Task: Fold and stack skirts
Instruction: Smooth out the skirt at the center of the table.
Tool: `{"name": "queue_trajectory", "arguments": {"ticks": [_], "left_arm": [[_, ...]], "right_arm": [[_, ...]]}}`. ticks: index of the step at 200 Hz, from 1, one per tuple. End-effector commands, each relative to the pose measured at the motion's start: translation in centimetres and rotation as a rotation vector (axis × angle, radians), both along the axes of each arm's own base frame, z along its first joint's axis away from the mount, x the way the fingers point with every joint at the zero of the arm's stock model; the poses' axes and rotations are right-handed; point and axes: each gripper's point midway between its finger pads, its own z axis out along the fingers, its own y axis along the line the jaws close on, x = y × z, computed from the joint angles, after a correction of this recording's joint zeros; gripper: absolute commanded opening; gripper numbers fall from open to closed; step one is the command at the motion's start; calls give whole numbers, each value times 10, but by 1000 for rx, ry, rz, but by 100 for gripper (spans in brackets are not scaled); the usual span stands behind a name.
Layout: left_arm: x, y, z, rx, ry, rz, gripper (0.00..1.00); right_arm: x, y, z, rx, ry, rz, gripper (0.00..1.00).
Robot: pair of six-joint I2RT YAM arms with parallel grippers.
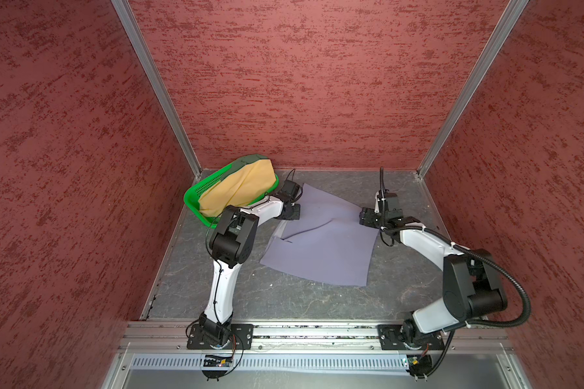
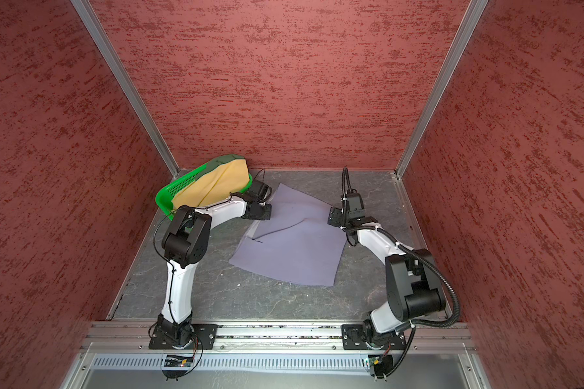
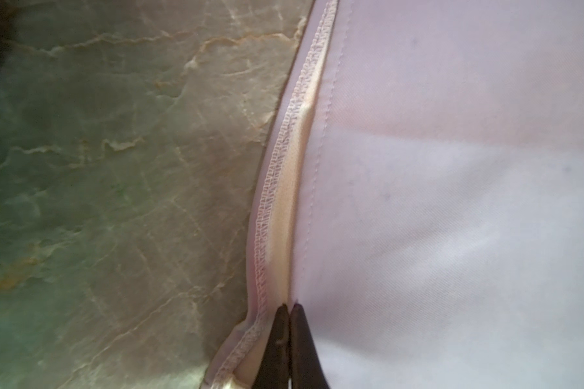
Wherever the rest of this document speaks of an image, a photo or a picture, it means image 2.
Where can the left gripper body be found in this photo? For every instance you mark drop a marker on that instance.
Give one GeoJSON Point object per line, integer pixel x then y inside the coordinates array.
{"type": "Point", "coordinates": [263, 212]}

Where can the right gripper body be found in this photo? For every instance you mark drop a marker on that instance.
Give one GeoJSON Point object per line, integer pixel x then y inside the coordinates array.
{"type": "Point", "coordinates": [338, 217]}

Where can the lavender skirt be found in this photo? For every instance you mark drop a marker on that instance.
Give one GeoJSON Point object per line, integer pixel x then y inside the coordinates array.
{"type": "Point", "coordinates": [296, 245]}

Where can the green plastic basket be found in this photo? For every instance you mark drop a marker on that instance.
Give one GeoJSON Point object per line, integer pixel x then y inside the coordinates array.
{"type": "Point", "coordinates": [165, 195]}

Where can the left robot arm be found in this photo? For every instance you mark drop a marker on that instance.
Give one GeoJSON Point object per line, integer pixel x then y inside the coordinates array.
{"type": "Point", "coordinates": [184, 244]}

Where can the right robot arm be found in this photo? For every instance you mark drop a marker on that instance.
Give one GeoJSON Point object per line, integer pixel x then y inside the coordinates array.
{"type": "Point", "coordinates": [413, 290]}

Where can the yellow skirt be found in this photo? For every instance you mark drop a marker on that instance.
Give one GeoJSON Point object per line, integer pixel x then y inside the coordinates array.
{"type": "Point", "coordinates": [215, 186]}

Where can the dark green skirt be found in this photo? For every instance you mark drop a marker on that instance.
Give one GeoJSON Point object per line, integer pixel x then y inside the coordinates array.
{"type": "Point", "coordinates": [223, 160]}

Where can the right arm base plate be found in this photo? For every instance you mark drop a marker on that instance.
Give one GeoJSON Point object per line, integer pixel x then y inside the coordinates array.
{"type": "Point", "coordinates": [363, 337]}

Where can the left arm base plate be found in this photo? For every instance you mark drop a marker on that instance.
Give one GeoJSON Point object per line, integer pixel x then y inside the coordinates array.
{"type": "Point", "coordinates": [205, 333]}

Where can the white slotted cable duct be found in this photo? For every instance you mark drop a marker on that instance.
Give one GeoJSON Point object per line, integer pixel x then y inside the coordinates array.
{"type": "Point", "coordinates": [277, 363]}

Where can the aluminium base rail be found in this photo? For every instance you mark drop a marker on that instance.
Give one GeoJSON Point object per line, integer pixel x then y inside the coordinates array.
{"type": "Point", "coordinates": [238, 336]}

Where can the right aluminium corner post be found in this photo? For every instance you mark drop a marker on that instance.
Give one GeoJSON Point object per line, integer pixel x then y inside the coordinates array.
{"type": "Point", "coordinates": [462, 37]}

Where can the aluminium corner post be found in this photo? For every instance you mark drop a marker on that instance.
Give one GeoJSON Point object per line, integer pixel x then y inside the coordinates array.
{"type": "Point", "coordinates": [94, 27]}
{"type": "Point", "coordinates": [462, 37]}

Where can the left aluminium corner post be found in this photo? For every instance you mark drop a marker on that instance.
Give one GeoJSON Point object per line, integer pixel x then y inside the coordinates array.
{"type": "Point", "coordinates": [94, 27]}

